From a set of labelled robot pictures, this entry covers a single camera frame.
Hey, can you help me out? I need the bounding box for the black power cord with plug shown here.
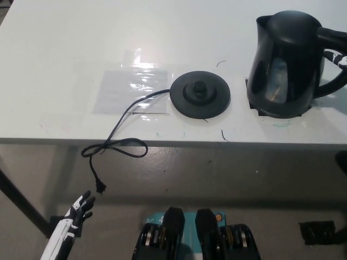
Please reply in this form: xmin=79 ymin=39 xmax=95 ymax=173
xmin=82 ymin=88 xmax=172 ymax=194

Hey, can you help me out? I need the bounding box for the black tape patch on table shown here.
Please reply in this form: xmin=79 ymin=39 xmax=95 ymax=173
xmin=245 ymin=78 xmax=312 ymax=118

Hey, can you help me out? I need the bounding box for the black and teal robot body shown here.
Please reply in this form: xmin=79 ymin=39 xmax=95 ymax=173
xmin=131 ymin=207 xmax=261 ymax=260

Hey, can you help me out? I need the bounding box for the black electric kettle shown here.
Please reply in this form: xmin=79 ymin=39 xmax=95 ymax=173
xmin=246 ymin=10 xmax=347 ymax=119

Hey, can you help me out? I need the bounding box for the round black kettle base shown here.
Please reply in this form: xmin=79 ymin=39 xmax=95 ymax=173
xmin=170 ymin=71 xmax=232 ymax=120

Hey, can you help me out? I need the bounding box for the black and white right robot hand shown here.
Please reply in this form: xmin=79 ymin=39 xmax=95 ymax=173
xmin=324 ymin=49 xmax=347 ymax=67

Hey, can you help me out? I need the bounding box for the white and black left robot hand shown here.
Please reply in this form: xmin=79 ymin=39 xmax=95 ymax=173
xmin=40 ymin=190 xmax=96 ymax=260

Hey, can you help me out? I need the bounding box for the laminated paper sheet under tape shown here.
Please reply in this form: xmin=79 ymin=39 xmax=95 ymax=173
xmin=92 ymin=69 xmax=172 ymax=115

